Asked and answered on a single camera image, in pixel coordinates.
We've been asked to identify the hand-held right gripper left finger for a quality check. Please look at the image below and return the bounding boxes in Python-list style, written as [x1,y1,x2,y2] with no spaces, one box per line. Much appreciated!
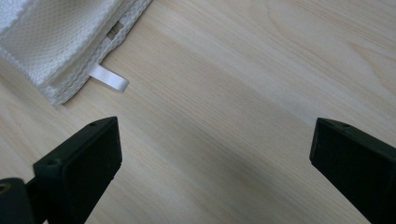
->
[32,116,123,224]

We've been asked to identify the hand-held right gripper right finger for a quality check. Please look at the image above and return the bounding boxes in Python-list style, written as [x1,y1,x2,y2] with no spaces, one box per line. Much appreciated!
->
[309,117,396,224]

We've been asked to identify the white cloth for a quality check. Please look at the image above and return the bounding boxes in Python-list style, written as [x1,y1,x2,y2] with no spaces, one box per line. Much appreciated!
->
[0,0,153,106]

